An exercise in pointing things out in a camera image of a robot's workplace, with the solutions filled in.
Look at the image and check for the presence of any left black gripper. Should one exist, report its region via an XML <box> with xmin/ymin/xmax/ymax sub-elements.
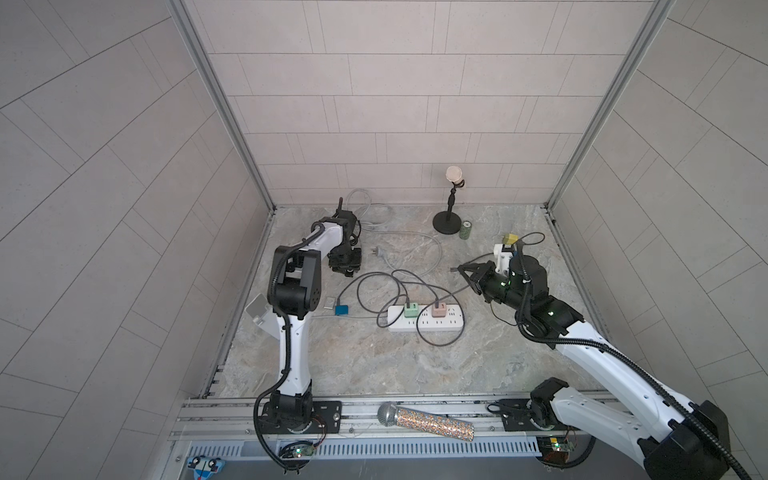
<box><xmin>328</xmin><ymin>246</ymin><xmax>359</xmax><ymax>273</ymax></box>

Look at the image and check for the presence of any yellow charger plug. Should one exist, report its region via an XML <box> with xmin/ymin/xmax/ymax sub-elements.
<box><xmin>502</xmin><ymin>234</ymin><xmax>519</xmax><ymax>246</ymax></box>

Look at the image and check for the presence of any dark grey charging cable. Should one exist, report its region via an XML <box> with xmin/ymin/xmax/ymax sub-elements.
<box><xmin>335</xmin><ymin>230</ymin><xmax>547</xmax><ymax>348</ymax></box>

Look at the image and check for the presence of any white power strip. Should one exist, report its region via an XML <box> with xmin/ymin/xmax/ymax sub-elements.
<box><xmin>386</xmin><ymin>304</ymin><xmax>465</xmax><ymax>333</ymax></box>

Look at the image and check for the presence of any pink charger plug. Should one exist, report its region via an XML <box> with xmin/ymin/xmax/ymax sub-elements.
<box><xmin>431</xmin><ymin>302</ymin><xmax>448</xmax><ymax>318</ymax></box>

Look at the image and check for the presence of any green charger plug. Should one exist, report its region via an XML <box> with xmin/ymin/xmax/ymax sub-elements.
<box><xmin>403</xmin><ymin>302</ymin><xmax>421</xmax><ymax>319</ymax></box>

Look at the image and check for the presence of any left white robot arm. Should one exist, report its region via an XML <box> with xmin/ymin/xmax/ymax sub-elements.
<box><xmin>253</xmin><ymin>198</ymin><xmax>362</xmax><ymax>473</ymax></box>

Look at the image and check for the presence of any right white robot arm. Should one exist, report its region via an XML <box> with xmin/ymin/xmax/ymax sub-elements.
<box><xmin>457</xmin><ymin>240</ymin><xmax>750</xmax><ymax>479</ymax></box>

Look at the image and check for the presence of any green camouflage tape roll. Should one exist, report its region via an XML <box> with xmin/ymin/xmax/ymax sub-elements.
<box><xmin>459</xmin><ymin>220</ymin><xmax>472</xmax><ymax>240</ymax></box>

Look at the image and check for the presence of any beige microphone on stand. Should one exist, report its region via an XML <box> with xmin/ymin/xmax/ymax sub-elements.
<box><xmin>432</xmin><ymin>166</ymin><xmax>465</xmax><ymax>235</ymax></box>

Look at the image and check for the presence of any grey plastic holder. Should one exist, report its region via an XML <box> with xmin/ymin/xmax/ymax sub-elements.
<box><xmin>245</xmin><ymin>294</ymin><xmax>282</xmax><ymax>340</ymax></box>

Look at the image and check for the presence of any glitter handheld microphone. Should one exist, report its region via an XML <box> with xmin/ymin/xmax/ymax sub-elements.
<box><xmin>377</xmin><ymin>402</ymin><xmax>475</xmax><ymax>442</ymax></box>

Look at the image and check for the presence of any right circuit board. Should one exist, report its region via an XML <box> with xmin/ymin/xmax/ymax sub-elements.
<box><xmin>536</xmin><ymin>436</ymin><xmax>575</xmax><ymax>465</ymax></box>

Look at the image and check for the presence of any circuit board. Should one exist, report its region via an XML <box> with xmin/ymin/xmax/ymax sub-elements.
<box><xmin>536</xmin><ymin>436</ymin><xmax>575</xmax><ymax>465</ymax></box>
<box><xmin>279</xmin><ymin>441</ymin><xmax>316</xmax><ymax>460</ymax></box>

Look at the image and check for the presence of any left circuit board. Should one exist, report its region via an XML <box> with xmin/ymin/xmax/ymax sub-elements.
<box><xmin>279</xmin><ymin>441</ymin><xmax>316</xmax><ymax>460</ymax></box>

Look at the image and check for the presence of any blue toy figure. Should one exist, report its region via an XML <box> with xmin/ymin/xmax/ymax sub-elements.
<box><xmin>186</xmin><ymin>456</ymin><xmax>226</xmax><ymax>480</ymax></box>

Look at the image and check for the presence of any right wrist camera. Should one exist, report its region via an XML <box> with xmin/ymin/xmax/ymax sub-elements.
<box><xmin>493</xmin><ymin>243</ymin><xmax>516</xmax><ymax>277</ymax></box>

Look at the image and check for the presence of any light grey power cord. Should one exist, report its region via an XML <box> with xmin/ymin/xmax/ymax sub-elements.
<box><xmin>299</xmin><ymin>188</ymin><xmax>445</xmax><ymax>319</ymax></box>

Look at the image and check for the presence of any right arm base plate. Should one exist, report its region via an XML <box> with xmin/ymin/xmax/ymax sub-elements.
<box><xmin>486</xmin><ymin>398</ymin><xmax>573</xmax><ymax>432</ymax></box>

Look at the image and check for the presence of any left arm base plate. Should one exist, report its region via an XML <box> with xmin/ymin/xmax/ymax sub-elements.
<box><xmin>258</xmin><ymin>401</ymin><xmax>343</xmax><ymax>435</ymax></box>

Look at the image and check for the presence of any aluminium rail frame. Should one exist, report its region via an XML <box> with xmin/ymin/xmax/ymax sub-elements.
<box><xmin>166</xmin><ymin>389</ymin><xmax>651</xmax><ymax>473</ymax></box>

